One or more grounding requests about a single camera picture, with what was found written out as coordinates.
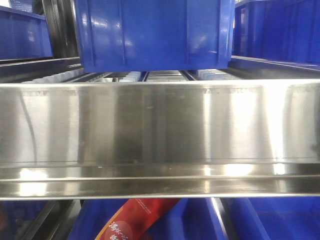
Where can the dark blue bin upper middle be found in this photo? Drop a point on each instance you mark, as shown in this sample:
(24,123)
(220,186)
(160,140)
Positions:
(154,35)

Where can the dark blue bin lower middle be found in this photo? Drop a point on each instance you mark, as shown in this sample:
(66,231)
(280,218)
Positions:
(189,219)

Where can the stainless steel shelf rail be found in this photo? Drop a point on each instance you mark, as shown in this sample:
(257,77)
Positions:
(225,138)

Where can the dark blue bin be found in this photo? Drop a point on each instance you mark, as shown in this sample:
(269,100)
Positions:
(276,218)
(189,219)
(154,35)
(278,30)
(23,35)

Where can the red snack package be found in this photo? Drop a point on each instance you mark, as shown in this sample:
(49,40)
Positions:
(135,217)

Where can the dark blue bin lower right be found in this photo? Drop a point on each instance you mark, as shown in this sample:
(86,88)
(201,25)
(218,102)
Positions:
(276,218)

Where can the dark blue bin upper left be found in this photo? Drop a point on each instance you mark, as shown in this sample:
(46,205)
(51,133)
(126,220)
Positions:
(23,35)

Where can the dark blue bin upper right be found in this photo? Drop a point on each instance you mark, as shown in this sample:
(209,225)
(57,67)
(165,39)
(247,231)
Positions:
(278,30)

